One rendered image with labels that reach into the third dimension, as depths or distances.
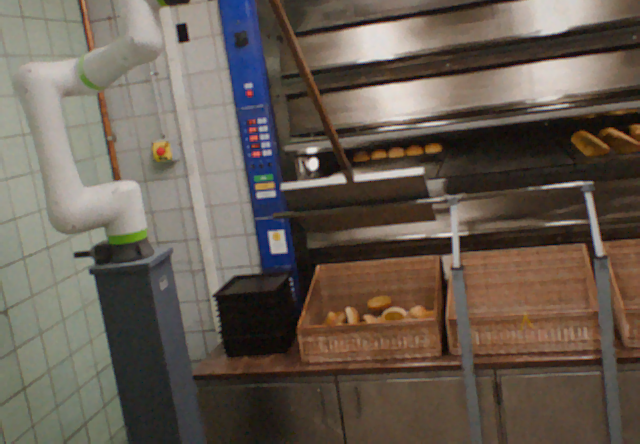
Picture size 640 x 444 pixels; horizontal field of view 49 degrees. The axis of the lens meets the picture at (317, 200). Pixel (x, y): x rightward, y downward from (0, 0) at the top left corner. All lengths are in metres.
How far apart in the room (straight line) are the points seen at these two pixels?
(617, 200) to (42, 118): 2.21
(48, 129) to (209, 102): 1.17
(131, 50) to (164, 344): 0.93
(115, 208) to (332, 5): 1.38
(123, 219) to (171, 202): 1.16
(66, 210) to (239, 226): 1.27
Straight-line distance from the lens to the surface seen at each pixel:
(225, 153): 3.27
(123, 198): 2.27
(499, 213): 3.10
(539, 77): 3.05
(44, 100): 2.27
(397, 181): 2.64
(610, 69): 3.08
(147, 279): 2.26
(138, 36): 1.95
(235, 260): 3.37
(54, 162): 2.24
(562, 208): 3.11
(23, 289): 2.91
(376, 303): 3.06
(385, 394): 2.81
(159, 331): 2.30
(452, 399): 2.79
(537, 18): 3.04
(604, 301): 2.60
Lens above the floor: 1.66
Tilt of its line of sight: 9 degrees down
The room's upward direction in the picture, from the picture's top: 8 degrees counter-clockwise
